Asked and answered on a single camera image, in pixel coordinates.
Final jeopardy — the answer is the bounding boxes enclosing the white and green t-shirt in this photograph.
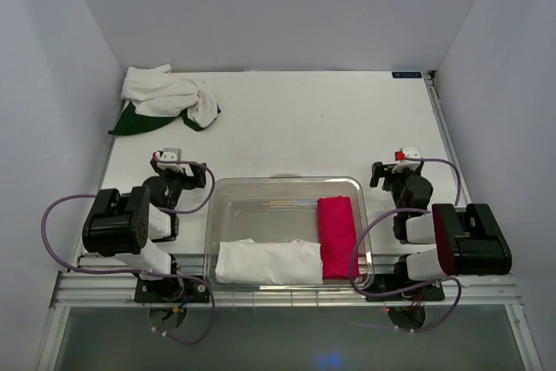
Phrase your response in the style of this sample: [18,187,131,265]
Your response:
[109,64,221,136]

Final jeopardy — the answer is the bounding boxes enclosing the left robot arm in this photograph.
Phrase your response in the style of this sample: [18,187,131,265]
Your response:
[82,152,209,301]

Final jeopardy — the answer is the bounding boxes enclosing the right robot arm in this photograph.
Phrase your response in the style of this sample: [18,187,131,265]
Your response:
[369,150,513,299]

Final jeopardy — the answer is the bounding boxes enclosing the rolled pink t-shirt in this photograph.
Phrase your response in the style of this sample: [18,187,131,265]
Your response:
[317,195,360,280]

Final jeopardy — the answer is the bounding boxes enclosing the rolled white t-shirt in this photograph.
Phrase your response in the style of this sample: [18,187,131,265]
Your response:
[215,239,323,286]

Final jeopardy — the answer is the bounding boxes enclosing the blue corner label right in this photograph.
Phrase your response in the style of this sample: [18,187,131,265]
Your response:
[391,71,422,79]

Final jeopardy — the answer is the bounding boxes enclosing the clear plastic bin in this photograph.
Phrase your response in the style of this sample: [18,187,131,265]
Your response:
[203,175,367,291]

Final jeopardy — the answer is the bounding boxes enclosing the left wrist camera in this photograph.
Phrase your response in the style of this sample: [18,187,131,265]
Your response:
[152,148,182,167]

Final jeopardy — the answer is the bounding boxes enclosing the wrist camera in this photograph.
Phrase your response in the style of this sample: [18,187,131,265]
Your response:
[394,146,420,161]
[152,148,182,167]

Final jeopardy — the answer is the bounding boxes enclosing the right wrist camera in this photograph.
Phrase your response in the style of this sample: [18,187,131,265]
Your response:
[394,146,420,161]

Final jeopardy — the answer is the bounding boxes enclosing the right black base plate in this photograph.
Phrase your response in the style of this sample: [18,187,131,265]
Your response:
[365,275,445,302]

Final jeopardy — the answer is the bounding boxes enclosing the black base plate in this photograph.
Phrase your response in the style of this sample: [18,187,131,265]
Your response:
[365,275,445,302]
[133,277,209,304]

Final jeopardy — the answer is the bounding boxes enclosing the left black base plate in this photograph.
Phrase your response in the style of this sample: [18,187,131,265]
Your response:
[133,277,209,304]

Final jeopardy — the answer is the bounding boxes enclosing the aluminium frame rails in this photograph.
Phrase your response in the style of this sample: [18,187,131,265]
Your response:
[37,71,543,370]

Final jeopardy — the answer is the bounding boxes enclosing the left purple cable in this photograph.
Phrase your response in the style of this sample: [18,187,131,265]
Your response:
[42,165,217,345]

